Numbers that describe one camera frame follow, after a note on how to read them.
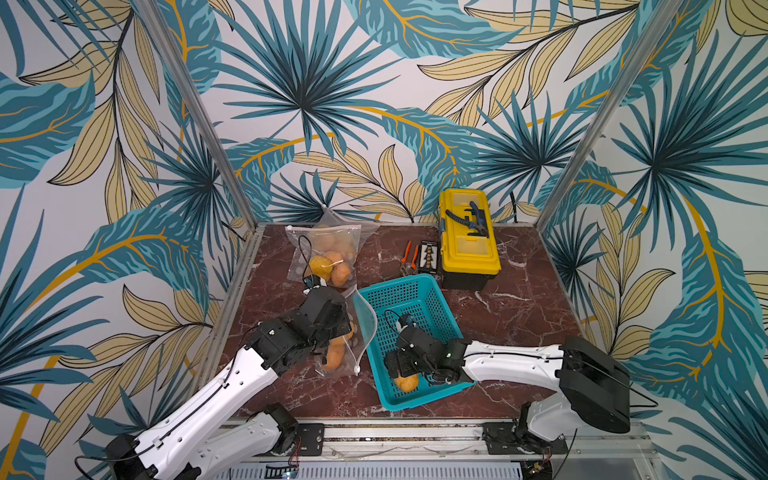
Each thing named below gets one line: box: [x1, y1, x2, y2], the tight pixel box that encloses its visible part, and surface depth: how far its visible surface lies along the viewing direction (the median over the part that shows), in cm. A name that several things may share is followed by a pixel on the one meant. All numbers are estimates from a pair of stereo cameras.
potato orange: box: [331, 262, 351, 287], surface depth 100 cm
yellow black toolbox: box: [438, 189, 502, 291], surface depth 96 cm
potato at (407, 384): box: [394, 374, 419, 393], surface depth 79 cm
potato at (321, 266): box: [309, 256, 333, 281], surface depth 97 cm
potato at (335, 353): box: [324, 336, 345, 371], surface depth 82 cm
